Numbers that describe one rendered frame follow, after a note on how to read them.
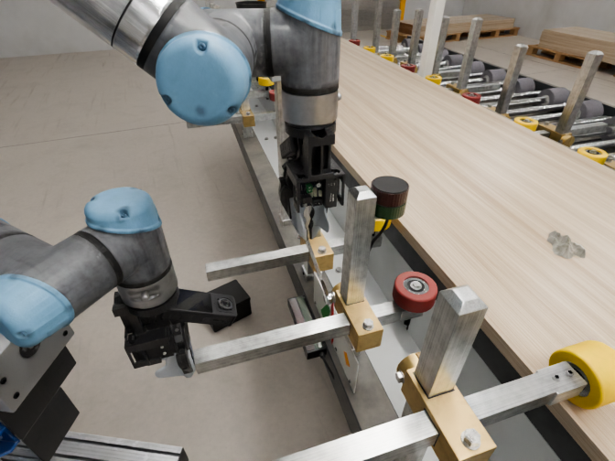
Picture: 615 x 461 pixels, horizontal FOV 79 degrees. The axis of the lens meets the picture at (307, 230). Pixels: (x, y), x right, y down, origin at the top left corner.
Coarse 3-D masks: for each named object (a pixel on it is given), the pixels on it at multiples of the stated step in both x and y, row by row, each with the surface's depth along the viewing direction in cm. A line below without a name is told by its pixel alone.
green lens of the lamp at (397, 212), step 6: (378, 210) 59; (384, 210) 59; (390, 210) 58; (396, 210) 59; (402, 210) 59; (378, 216) 60; (384, 216) 59; (390, 216) 59; (396, 216) 59; (402, 216) 60
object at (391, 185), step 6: (378, 180) 60; (384, 180) 60; (390, 180) 60; (396, 180) 60; (402, 180) 60; (378, 186) 58; (384, 186) 58; (390, 186) 58; (396, 186) 58; (402, 186) 58; (384, 192) 57; (390, 192) 57; (396, 192) 57; (378, 204) 59; (384, 222) 64; (384, 228) 64; (378, 234) 65; (372, 240) 66
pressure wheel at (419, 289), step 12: (408, 276) 72; (420, 276) 72; (396, 288) 69; (408, 288) 70; (420, 288) 69; (432, 288) 69; (396, 300) 70; (408, 300) 67; (420, 300) 67; (432, 300) 68; (420, 312) 69; (408, 324) 76
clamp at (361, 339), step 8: (336, 288) 75; (336, 296) 74; (336, 304) 75; (344, 304) 71; (352, 304) 71; (360, 304) 71; (368, 304) 71; (344, 312) 70; (352, 312) 69; (360, 312) 69; (368, 312) 69; (352, 320) 68; (360, 320) 68; (376, 320) 68; (352, 328) 67; (360, 328) 66; (376, 328) 66; (352, 336) 68; (360, 336) 65; (368, 336) 66; (376, 336) 67; (352, 344) 69; (360, 344) 67; (368, 344) 68; (376, 344) 68
